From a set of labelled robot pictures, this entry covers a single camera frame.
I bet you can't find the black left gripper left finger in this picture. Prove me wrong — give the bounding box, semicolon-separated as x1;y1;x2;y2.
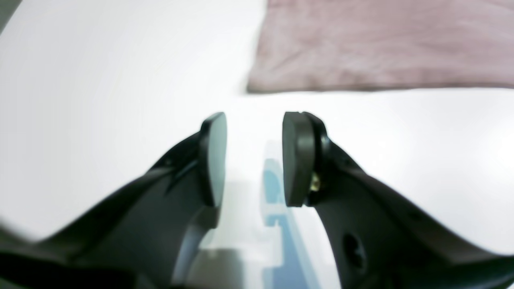
1;112;227;289

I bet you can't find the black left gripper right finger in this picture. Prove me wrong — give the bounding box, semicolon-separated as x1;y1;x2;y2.
281;112;514;289

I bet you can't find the mauve T-shirt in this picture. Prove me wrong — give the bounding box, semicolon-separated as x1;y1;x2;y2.
247;0;514;93

